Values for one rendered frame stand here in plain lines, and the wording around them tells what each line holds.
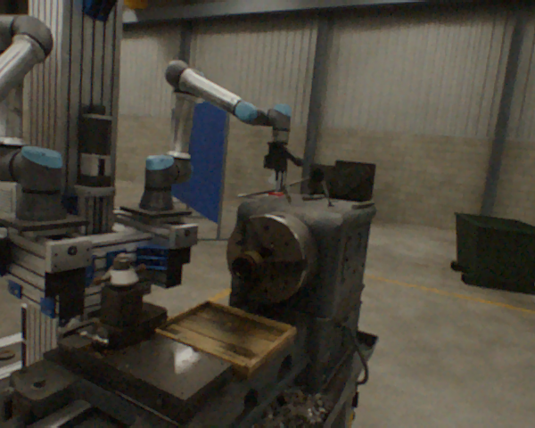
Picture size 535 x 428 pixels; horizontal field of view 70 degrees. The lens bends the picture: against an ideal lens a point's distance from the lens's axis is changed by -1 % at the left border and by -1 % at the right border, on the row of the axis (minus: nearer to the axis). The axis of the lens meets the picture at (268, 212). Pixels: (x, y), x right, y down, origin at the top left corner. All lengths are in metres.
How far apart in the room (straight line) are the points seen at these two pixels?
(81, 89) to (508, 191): 10.41
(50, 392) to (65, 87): 1.09
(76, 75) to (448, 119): 10.27
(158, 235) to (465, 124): 10.10
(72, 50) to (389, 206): 10.21
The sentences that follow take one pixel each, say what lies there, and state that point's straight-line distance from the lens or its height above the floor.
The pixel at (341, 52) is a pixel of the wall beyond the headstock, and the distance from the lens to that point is 12.10.
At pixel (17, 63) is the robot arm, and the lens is 1.40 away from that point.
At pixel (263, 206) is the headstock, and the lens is 1.55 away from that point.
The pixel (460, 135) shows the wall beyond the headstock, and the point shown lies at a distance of 11.16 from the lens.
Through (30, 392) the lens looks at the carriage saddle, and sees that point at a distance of 1.02.
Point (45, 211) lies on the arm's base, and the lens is 1.44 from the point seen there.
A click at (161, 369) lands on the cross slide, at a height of 0.97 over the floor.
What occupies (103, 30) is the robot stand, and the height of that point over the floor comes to 1.87.
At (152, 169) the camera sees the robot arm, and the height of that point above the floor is 1.33.
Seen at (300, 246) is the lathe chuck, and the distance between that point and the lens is 1.30.
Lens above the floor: 1.44
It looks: 8 degrees down
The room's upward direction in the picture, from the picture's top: 6 degrees clockwise
